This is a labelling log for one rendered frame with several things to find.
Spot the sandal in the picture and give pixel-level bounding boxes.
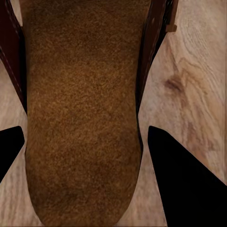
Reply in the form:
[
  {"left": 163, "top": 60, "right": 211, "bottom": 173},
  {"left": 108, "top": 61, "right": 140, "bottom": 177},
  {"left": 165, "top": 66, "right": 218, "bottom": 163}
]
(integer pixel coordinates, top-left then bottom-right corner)
[{"left": 0, "top": 0, "right": 179, "bottom": 227}]

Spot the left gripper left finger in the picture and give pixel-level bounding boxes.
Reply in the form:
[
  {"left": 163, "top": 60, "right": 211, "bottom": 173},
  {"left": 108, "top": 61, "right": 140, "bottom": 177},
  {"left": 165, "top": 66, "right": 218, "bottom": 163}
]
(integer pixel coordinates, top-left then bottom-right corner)
[{"left": 0, "top": 126, "right": 25, "bottom": 183}]

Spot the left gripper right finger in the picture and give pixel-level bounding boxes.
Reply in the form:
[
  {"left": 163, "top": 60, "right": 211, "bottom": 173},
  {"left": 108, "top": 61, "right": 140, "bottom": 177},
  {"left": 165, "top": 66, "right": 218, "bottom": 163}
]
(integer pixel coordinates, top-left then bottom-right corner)
[{"left": 148, "top": 126, "right": 227, "bottom": 227}]

